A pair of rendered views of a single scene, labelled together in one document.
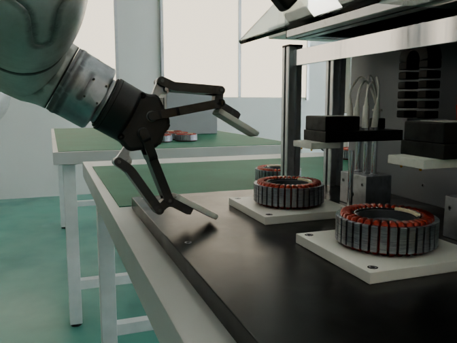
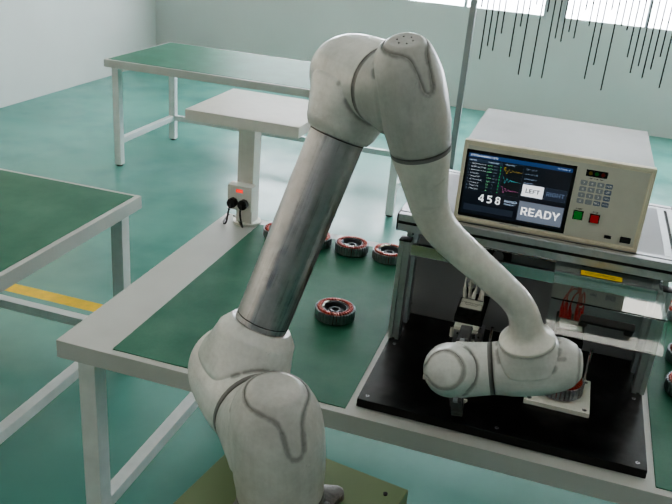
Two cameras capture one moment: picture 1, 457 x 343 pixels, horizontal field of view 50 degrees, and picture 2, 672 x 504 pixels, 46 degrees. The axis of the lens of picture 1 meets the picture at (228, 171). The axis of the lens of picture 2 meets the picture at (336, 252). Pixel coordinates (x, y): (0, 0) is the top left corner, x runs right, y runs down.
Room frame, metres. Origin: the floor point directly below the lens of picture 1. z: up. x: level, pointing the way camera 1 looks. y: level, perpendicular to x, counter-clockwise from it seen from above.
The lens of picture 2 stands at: (0.05, 1.46, 1.80)
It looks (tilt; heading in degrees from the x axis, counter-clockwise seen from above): 24 degrees down; 306
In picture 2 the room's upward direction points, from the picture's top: 5 degrees clockwise
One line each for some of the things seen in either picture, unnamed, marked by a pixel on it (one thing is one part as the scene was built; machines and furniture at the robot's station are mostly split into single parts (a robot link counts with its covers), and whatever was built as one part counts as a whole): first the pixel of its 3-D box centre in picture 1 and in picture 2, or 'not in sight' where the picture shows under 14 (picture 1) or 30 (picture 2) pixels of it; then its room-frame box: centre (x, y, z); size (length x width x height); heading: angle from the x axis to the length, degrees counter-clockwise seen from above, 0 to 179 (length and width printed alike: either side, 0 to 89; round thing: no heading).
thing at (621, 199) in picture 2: not in sight; (554, 173); (0.75, -0.44, 1.22); 0.44 x 0.39 x 0.20; 20
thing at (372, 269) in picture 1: (384, 248); (557, 391); (0.54, -0.18, 0.78); 0.15 x 0.15 x 0.01; 20
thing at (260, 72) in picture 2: not in sight; (272, 122); (3.63, -2.62, 0.38); 2.10 x 0.90 x 0.75; 20
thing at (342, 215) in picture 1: (385, 227); (559, 383); (0.54, -0.18, 0.80); 0.11 x 0.11 x 0.04
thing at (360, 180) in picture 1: (364, 188); (468, 334); (0.82, -0.23, 0.80); 0.07 x 0.05 x 0.06; 20
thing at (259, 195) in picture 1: (288, 191); not in sight; (0.77, -0.10, 0.80); 0.11 x 0.11 x 0.04
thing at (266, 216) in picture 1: (288, 206); not in sight; (0.77, -0.10, 0.78); 0.15 x 0.15 x 0.01; 20
